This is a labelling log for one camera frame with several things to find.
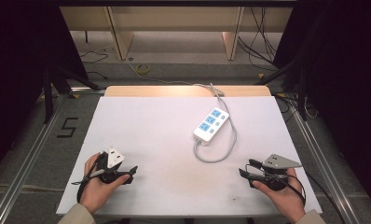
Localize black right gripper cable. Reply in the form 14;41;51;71
285;170;347;224

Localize aluminium floor rail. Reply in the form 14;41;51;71
275;92;364;224
0;87;106;224

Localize white power strip blue sockets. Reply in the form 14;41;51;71
192;106;231;147

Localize black metal stand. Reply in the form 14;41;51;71
41;63;102;125
254;57;309;122

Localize wooden table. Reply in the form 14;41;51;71
103;85;272;98

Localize dark curtain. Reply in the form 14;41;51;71
272;0;371;216
0;0;89;181

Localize bundle of black floor cables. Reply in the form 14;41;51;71
237;6;288;73

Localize person's left hand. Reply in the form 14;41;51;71
79;151;132;215

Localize person's right hand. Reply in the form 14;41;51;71
251;167;307;224

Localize light wooden bench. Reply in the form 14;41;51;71
59;6;294;62

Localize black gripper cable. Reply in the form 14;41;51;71
71;151;109;204
285;170;347;224

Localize yellow tape roll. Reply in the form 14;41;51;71
134;63;151;76

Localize grey power strip cable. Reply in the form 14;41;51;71
126;60;238;164

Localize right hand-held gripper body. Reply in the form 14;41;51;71
255;153;303;191

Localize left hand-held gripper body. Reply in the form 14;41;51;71
96;146;126;185

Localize thin black floor cable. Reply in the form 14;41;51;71
78;49;111;81

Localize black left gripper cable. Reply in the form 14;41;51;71
71;151;109;204

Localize white table cover sheet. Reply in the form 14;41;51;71
55;95;323;217

